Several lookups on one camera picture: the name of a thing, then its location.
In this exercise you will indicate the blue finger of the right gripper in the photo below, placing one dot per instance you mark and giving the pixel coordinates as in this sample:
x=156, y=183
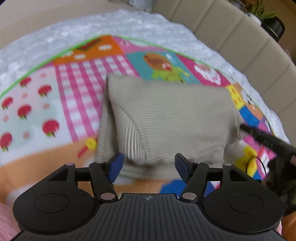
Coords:
x=275, y=144

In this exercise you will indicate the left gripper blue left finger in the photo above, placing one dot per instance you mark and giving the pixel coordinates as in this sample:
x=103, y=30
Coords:
x=103, y=174

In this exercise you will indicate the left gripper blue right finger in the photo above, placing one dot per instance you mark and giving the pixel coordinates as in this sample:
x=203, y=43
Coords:
x=194, y=175

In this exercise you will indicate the beige striped knit garment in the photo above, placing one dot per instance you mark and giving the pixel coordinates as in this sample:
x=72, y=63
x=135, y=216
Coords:
x=150, y=121

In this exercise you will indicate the colourful cartoon play mat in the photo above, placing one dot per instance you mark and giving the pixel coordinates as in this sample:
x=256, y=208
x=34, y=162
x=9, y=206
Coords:
x=51, y=115

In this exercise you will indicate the pink fluffy sleeve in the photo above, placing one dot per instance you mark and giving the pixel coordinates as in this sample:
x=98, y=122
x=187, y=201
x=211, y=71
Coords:
x=8, y=225

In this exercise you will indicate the potted green plant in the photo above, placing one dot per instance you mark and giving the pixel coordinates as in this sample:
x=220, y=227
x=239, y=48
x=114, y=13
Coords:
x=269, y=21

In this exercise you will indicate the beige padded headboard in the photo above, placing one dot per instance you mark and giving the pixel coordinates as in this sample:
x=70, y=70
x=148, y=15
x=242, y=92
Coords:
x=244, y=44

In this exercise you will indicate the white quilted mattress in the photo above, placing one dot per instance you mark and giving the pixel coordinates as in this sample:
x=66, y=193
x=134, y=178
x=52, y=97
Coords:
x=25, y=53

